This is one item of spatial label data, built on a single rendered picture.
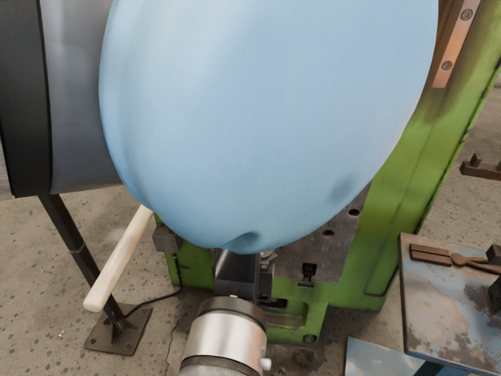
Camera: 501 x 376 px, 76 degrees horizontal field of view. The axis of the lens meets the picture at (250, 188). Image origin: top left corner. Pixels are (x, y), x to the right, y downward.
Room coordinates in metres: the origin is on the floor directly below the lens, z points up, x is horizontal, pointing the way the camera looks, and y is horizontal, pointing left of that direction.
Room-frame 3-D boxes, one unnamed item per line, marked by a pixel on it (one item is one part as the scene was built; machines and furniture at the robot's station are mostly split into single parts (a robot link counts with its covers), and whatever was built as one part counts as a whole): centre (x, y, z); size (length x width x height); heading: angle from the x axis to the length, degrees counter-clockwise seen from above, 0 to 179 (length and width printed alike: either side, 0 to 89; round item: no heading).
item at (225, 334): (0.13, 0.02, 0.99); 0.08 x 0.05 x 0.08; 81
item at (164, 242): (0.80, 0.31, 0.36); 0.09 x 0.07 x 0.12; 81
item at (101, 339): (0.63, 0.54, 0.05); 0.22 x 0.22 x 0.09; 81
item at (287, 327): (0.84, -0.12, 0.23); 0.55 x 0.37 x 0.47; 171
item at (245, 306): (0.21, 0.01, 0.98); 0.12 x 0.08 x 0.09; 171
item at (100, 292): (0.59, 0.33, 0.62); 0.44 x 0.05 x 0.05; 171
